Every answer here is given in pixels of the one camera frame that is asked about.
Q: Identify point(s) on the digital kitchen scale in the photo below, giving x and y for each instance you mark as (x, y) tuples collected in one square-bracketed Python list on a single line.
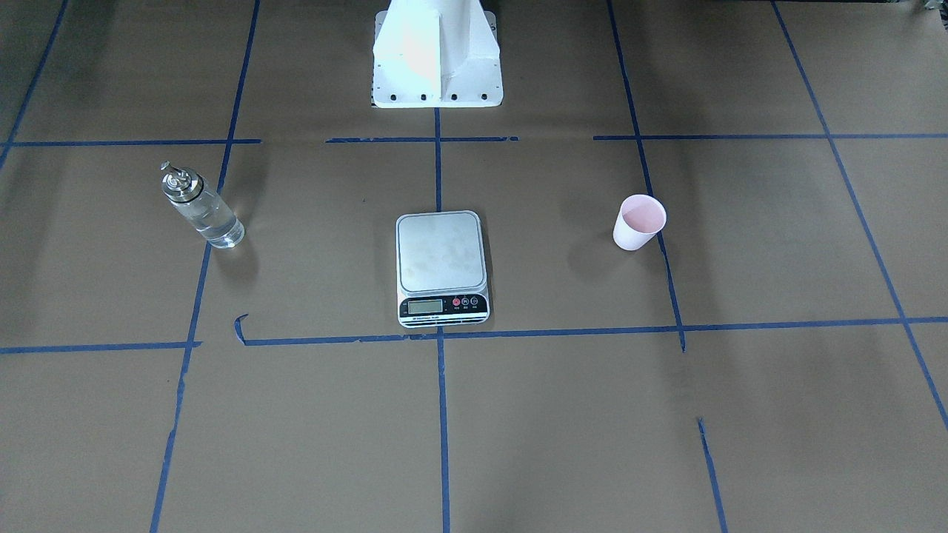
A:
[(441, 269)]

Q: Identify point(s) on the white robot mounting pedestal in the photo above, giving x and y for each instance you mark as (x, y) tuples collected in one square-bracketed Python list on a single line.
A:
[(436, 54)]

